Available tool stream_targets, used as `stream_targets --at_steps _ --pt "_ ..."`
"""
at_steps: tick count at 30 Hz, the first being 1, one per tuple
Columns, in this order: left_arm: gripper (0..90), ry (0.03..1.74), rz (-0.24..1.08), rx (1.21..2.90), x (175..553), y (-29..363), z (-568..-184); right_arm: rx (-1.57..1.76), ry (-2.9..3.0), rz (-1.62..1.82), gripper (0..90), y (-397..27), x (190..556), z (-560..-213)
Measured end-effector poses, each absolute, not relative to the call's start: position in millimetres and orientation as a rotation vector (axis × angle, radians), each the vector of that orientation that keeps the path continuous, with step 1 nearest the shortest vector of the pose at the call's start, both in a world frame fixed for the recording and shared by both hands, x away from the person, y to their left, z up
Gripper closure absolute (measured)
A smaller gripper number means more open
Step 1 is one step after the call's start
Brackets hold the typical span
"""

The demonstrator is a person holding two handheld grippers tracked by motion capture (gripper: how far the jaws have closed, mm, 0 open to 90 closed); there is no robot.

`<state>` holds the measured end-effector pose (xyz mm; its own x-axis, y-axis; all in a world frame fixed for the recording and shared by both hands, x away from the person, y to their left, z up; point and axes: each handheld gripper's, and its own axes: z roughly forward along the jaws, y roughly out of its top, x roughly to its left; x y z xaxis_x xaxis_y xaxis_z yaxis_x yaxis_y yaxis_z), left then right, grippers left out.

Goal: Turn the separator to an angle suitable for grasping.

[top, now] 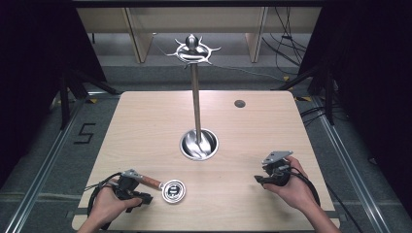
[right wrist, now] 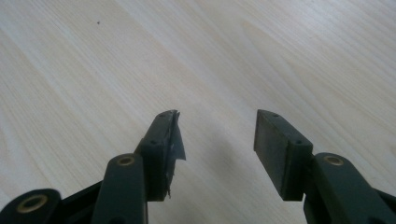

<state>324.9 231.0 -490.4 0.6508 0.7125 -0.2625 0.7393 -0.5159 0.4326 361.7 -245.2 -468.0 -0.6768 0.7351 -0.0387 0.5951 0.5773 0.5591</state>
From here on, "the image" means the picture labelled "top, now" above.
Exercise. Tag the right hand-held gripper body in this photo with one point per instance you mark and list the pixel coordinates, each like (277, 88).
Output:
(278, 173)

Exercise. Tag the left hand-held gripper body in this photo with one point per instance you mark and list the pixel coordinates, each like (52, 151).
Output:
(127, 184)

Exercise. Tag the person's left hand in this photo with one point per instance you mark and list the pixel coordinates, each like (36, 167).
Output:
(108, 205)

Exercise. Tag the person's right hand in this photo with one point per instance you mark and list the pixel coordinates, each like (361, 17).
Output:
(299, 191)

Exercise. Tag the grey table grommet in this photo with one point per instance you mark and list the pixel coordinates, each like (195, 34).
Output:
(239, 103)

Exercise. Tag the black metal stand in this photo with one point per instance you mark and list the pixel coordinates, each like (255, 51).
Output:
(328, 97)
(64, 100)

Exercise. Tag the metal utensil rack stand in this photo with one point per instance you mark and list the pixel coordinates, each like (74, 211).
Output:
(196, 106)

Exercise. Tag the light wooden shelf unit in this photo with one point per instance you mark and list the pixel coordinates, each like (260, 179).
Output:
(142, 35)

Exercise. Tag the aluminium floor rail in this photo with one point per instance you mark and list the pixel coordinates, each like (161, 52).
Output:
(350, 161)
(39, 174)

